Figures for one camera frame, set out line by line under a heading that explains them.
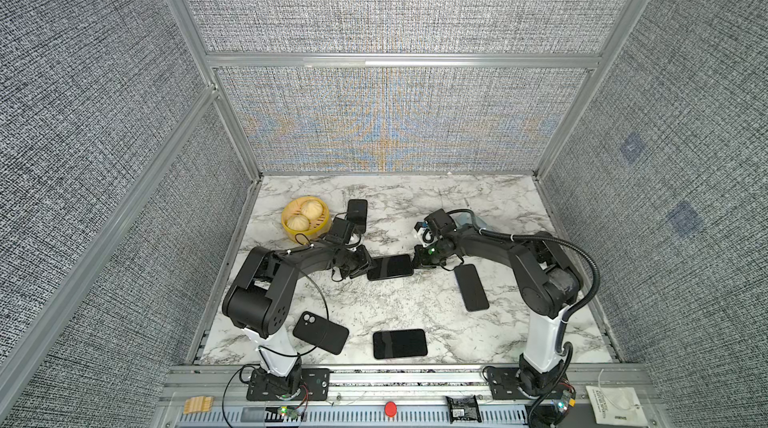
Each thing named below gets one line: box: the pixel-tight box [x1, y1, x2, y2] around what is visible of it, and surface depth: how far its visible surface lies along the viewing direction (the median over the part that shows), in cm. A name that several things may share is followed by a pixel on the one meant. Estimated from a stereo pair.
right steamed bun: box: [301, 200, 323, 220], surface depth 103 cm
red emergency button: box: [385, 401, 397, 417], surface depth 70 cm
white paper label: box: [585, 385, 648, 427], surface depth 71 cm
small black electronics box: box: [445, 395, 482, 424], surface depth 70 cm
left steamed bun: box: [287, 214, 310, 232], surface depth 99 cm
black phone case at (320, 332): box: [293, 311, 349, 355], surface depth 84 cm
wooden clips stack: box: [183, 396, 214, 414], surface depth 71 cm
